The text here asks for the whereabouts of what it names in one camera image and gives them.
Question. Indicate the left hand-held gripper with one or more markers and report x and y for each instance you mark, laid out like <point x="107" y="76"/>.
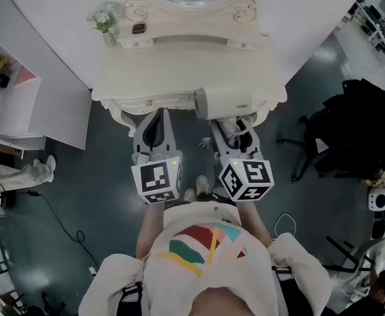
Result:
<point x="156" y="179"/>

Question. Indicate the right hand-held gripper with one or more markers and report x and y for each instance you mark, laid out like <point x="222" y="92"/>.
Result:
<point x="251" y="176"/>

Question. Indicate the cream vanity dressing table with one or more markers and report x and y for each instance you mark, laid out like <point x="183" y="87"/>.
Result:
<point x="179" y="64"/>

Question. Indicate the person's right forearm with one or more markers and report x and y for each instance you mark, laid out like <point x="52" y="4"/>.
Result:
<point x="253" y="219"/>

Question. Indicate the person's left forearm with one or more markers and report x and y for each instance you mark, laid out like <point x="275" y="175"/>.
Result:
<point x="151" y="229"/>

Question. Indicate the person's right white shoe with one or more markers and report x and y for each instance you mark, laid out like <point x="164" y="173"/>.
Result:
<point x="202" y="184"/>

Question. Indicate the person's white shoe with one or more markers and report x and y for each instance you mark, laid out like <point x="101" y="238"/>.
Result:
<point x="189" y="195"/>
<point x="202" y="184"/>

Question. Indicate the person's left white shoe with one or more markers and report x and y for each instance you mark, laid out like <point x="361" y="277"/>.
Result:
<point x="189" y="195"/>

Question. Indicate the black office chair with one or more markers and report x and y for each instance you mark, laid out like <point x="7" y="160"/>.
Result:
<point x="310" y="150"/>

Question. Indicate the white shelf cabinet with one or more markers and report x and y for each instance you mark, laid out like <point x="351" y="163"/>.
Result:
<point x="64" y="110"/>

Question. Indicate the small black compact case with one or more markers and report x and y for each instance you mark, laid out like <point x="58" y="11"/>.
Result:
<point x="139" y="28"/>

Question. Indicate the white flowers in glass vase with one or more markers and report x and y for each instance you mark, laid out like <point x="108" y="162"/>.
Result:
<point x="105" y="20"/>

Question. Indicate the person's white printed shirt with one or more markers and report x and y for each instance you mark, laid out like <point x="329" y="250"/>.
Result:
<point x="192" y="275"/>

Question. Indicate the white round device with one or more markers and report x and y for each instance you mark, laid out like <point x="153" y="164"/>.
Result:
<point x="380" y="199"/>

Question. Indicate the black power adapter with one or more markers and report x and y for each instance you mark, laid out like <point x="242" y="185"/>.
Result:
<point x="8" y="200"/>

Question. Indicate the yellow flowers in black pot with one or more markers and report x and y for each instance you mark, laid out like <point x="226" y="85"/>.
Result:
<point x="0" y="66"/>

